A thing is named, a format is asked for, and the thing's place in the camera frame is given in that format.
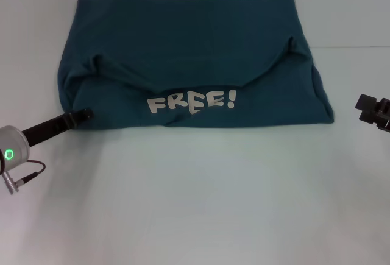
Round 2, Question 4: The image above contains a left arm cable with plug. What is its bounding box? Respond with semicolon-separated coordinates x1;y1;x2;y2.
0;160;47;196

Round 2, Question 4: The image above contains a blue t-shirt with white print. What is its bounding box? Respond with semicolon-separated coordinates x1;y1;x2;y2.
57;0;335;129

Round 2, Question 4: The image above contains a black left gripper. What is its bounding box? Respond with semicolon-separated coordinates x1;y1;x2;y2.
21;108;94;149

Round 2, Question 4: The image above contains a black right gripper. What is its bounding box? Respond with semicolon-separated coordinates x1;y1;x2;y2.
355;93;390;132

